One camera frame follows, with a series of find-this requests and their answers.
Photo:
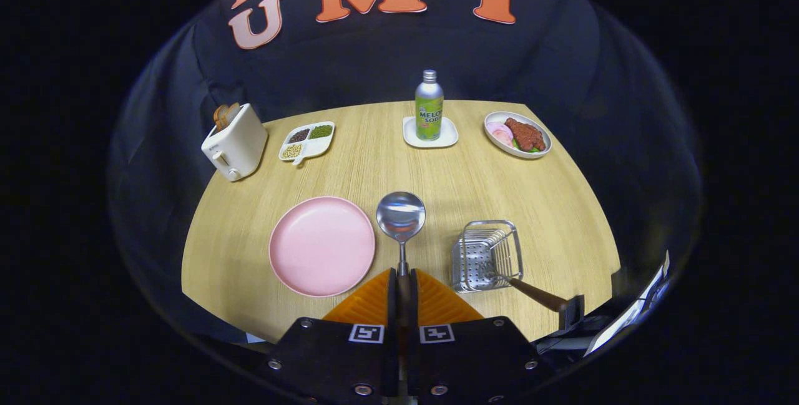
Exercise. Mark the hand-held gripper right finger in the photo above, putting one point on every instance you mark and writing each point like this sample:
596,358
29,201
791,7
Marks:
414,305

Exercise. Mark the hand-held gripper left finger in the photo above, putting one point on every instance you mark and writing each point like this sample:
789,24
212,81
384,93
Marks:
391,305

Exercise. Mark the pink round plate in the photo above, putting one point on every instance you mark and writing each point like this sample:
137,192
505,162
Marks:
321,246

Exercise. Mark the white square coaster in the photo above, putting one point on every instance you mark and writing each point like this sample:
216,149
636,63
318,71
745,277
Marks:
450,140

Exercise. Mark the white divided snack dish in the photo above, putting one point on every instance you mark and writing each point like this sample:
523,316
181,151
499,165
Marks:
315,146

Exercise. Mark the white oval dish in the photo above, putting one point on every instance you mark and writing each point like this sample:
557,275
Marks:
499,148

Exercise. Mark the yellow beans pile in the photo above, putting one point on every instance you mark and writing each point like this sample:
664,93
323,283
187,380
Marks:
291,151

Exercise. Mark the green beans pile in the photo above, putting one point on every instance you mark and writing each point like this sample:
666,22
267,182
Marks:
321,131

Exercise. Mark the green label soda bottle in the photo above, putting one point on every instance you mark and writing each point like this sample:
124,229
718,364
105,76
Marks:
429,115

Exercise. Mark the pink ham slices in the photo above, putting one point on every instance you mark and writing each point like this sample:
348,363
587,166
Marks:
499,133

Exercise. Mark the dark brown beans pile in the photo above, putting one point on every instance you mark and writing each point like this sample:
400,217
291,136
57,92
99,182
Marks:
299,135

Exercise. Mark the brown fried meat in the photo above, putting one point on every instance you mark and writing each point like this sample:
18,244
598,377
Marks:
526,133

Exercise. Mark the cream white toaster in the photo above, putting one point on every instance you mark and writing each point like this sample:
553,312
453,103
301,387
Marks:
240,146

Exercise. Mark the toasted bread slices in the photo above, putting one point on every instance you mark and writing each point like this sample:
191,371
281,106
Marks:
226,115

